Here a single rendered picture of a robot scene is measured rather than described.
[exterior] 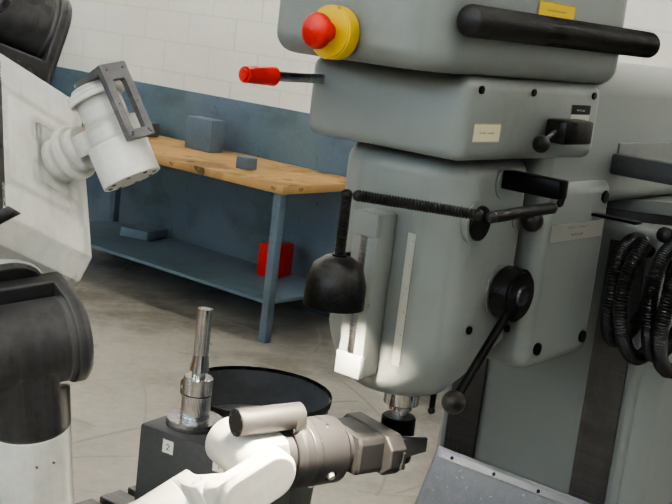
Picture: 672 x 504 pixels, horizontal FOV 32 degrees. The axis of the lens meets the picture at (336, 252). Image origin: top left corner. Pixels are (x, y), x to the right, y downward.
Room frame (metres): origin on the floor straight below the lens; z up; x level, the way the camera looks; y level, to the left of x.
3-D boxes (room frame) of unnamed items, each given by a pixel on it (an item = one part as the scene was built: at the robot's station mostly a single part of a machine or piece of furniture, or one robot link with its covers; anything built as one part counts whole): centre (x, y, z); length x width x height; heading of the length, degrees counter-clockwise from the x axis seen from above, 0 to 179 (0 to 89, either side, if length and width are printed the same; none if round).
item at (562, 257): (1.67, -0.23, 1.47); 0.24 x 0.19 x 0.26; 52
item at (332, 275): (1.34, 0.00, 1.48); 0.07 x 0.07 x 0.06
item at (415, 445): (1.49, -0.13, 1.23); 0.06 x 0.02 x 0.03; 127
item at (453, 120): (1.55, -0.14, 1.68); 0.34 x 0.24 x 0.10; 142
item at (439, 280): (1.52, -0.11, 1.47); 0.21 x 0.19 x 0.32; 52
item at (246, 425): (1.40, 0.06, 1.24); 0.11 x 0.11 x 0.11; 37
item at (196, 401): (1.79, 0.19, 1.16); 0.05 x 0.05 x 0.06
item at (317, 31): (1.32, 0.05, 1.76); 0.04 x 0.03 x 0.04; 52
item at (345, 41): (1.33, 0.03, 1.76); 0.06 x 0.02 x 0.06; 52
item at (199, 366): (1.79, 0.19, 1.25); 0.03 x 0.03 x 0.11
